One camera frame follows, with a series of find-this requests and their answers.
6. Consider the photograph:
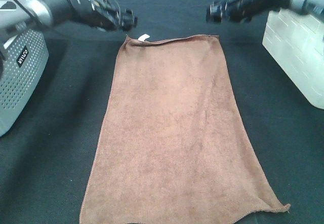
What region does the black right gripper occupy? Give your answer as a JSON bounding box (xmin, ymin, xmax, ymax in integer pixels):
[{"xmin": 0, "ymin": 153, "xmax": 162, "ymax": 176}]
[{"xmin": 206, "ymin": 0, "xmax": 280, "ymax": 23}]

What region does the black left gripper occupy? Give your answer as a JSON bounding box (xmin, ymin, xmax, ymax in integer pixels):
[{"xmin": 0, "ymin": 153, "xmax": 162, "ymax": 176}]
[{"xmin": 67, "ymin": 0, "xmax": 138, "ymax": 31}]

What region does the brown towel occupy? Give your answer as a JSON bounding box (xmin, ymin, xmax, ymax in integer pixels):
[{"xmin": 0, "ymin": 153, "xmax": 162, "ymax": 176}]
[{"xmin": 79, "ymin": 34, "xmax": 290, "ymax": 223}]

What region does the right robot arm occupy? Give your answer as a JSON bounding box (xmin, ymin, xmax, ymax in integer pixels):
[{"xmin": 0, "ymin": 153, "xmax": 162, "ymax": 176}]
[{"xmin": 206, "ymin": 0, "xmax": 323, "ymax": 23}]

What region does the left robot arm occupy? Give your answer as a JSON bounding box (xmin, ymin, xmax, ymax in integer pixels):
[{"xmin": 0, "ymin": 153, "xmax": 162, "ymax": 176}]
[{"xmin": 1, "ymin": 0, "xmax": 138, "ymax": 60}]

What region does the white storage box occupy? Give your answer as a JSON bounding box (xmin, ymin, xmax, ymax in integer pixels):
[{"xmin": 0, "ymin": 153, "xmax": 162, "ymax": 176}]
[{"xmin": 262, "ymin": 10, "xmax": 323, "ymax": 109}]

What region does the white perforated laundry basket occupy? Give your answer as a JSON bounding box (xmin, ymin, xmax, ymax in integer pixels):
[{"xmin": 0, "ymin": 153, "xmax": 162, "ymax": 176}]
[{"xmin": 1, "ymin": 6, "xmax": 49, "ymax": 135}]

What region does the black table cloth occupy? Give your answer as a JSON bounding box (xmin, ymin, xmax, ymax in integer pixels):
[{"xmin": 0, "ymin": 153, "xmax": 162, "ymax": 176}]
[{"xmin": 1, "ymin": 0, "xmax": 323, "ymax": 223}]

